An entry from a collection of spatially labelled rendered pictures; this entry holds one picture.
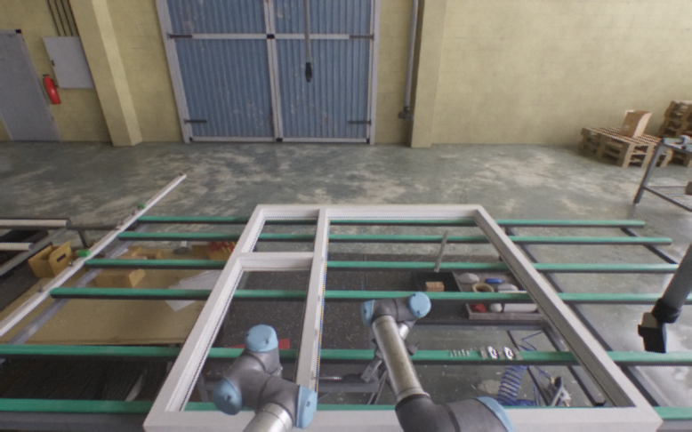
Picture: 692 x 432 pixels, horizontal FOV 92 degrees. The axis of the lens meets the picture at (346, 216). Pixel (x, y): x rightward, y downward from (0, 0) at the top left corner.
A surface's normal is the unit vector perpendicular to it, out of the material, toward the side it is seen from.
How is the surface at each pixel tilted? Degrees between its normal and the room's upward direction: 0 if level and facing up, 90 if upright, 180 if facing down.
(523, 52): 90
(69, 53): 90
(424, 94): 90
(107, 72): 90
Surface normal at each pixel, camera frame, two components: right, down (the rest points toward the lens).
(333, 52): -0.01, 0.45
